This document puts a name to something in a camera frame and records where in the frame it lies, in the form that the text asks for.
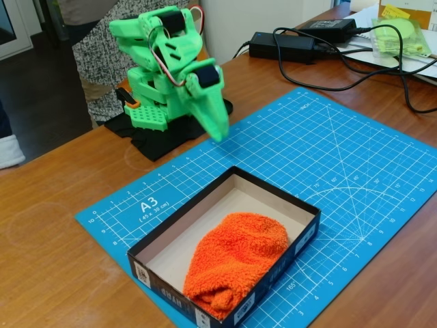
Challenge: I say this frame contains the white framed glass door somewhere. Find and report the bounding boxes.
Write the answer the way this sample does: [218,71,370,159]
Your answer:
[0,0,34,62]

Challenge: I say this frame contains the brown cardboard box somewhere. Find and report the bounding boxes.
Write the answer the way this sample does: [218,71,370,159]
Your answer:
[377,0,437,31]

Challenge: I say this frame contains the black plastic base plate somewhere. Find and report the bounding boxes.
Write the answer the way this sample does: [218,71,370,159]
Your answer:
[104,98,235,163]

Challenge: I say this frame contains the long black power cable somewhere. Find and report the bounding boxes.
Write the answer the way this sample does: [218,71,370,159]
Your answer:
[272,24,437,113]

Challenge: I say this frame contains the person in grey speckled top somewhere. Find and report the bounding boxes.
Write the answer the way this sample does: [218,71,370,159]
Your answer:
[63,0,203,124]

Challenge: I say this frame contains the red white black servo wire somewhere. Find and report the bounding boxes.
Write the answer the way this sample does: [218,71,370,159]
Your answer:
[149,6,206,90]

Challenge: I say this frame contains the plastic bag of green parts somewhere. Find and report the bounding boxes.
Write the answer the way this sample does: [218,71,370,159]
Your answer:
[371,16,432,59]

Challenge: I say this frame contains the black and orange clamp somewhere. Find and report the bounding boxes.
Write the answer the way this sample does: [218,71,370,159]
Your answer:
[115,87,141,110]

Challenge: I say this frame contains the flat black power adapter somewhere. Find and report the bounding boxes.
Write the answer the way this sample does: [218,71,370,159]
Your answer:
[300,18,358,44]

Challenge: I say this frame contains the white paper sheets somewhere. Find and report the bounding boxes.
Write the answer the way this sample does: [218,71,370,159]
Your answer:
[336,6,437,86]

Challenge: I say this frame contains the orange fluffy towel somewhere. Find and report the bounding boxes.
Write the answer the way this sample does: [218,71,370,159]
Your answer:
[183,211,290,320]

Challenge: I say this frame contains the dark open cardboard box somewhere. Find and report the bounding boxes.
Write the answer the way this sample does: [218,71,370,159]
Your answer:
[126,165,322,328]

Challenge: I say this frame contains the blue A3 cutting mat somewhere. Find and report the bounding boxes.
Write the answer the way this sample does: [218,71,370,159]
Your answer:
[74,87,437,328]

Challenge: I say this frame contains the yellow sticky note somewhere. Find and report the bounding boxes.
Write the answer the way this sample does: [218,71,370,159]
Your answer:
[382,3,411,21]

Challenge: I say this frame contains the large black power adapter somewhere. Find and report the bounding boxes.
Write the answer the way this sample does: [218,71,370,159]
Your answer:
[248,31,315,64]

